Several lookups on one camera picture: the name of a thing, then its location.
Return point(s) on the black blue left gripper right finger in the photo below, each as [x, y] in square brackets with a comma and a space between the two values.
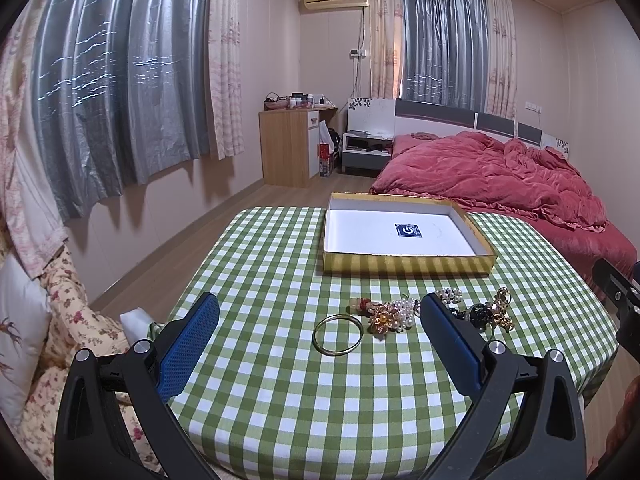
[524, 421]

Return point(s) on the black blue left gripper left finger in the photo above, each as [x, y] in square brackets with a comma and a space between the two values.
[91, 439]

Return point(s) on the black bead gold charm jewelry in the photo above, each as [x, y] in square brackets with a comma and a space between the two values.
[492, 314]

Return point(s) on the white deer print pillow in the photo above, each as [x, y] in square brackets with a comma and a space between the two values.
[25, 318]

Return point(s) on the black device right edge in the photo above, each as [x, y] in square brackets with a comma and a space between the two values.
[625, 298]

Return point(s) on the green checkered tablecloth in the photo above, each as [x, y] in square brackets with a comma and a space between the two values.
[285, 389]

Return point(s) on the pink floral left curtain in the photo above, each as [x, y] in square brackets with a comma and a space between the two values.
[27, 203]

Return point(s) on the flower pearl brooch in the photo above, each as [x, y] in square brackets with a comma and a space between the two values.
[396, 316]

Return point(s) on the gold shallow cardboard box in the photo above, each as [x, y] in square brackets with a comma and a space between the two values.
[374, 235]

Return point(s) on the red quilt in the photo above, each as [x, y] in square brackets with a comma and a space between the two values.
[537, 185]

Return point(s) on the wooden cabinet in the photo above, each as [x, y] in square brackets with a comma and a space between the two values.
[288, 141]

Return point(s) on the red white shopping bag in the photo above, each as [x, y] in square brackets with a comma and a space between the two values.
[326, 150]

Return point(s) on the grey silver left curtain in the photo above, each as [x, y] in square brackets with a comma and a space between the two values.
[118, 94]

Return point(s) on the grey silver curtain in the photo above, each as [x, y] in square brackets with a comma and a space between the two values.
[446, 53]
[118, 94]

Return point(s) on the white nightstand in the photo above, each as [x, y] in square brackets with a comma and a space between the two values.
[365, 151]

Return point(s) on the white grey bed headboard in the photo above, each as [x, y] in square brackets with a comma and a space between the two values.
[391, 118]

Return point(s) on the pink floral curtain panel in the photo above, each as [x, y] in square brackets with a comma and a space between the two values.
[224, 74]

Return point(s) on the grey silver right curtain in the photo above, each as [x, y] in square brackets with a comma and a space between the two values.
[446, 53]

